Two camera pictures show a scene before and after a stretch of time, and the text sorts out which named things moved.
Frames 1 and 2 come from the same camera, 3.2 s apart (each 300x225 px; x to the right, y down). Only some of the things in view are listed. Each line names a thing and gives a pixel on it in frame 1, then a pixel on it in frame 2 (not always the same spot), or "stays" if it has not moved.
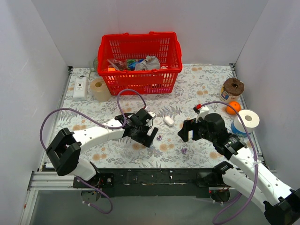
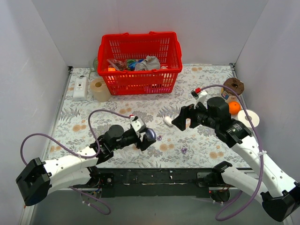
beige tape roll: (101, 92) stays
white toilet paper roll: (251, 120) stays
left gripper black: (145, 137) → (140, 139)
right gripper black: (195, 131) → (191, 116)
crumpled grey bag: (150, 62) stays
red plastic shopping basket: (139, 63) stays
